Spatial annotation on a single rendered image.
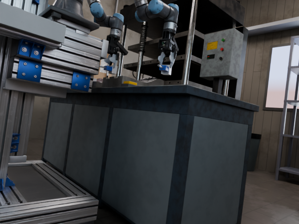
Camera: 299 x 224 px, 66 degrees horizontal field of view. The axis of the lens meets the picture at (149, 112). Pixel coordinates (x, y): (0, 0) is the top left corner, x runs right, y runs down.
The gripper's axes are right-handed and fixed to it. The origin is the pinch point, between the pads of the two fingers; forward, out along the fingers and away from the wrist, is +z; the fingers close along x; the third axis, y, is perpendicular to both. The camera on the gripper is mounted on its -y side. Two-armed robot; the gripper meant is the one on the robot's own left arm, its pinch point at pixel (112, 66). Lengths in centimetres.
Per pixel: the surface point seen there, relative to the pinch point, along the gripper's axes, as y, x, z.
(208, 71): -90, 9, -19
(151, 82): -28.9, 9.0, 4.5
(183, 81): -77, -6, -8
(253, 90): -334, -78, -50
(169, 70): -14.7, 41.3, 0.5
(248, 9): -329, -112, -210
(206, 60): -89, 5, -30
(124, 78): -4.8, 9.8, 7.0
